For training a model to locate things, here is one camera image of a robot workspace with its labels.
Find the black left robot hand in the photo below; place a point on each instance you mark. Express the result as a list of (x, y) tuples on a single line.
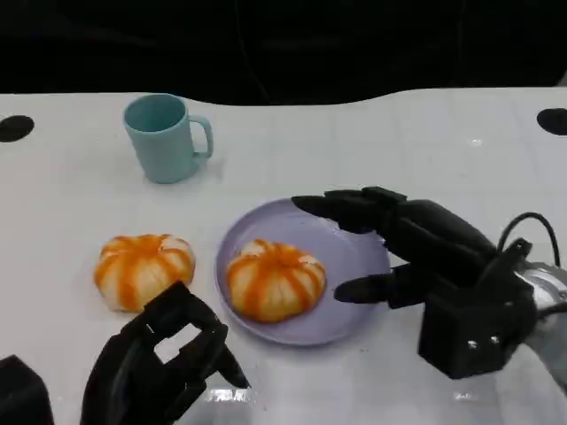
[(146, 358)]

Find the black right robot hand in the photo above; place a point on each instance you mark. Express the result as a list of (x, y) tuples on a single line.
[(434, 248)]

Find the orange white toy bread roll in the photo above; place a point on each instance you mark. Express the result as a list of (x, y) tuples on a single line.
[(142, 268), (274, 281)]

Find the lilac plate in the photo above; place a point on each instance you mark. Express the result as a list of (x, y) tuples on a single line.
[(345, 261)]

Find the pale green mug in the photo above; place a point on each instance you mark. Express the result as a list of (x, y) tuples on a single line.
[(161, 144)]

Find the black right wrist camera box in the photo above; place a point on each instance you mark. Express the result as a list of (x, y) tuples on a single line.
[(469, 332)]

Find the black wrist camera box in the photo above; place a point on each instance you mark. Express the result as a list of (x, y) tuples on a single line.
[(22, 394), (469, 332)]

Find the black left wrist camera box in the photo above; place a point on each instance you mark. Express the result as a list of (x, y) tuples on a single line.
[(22, 394)]

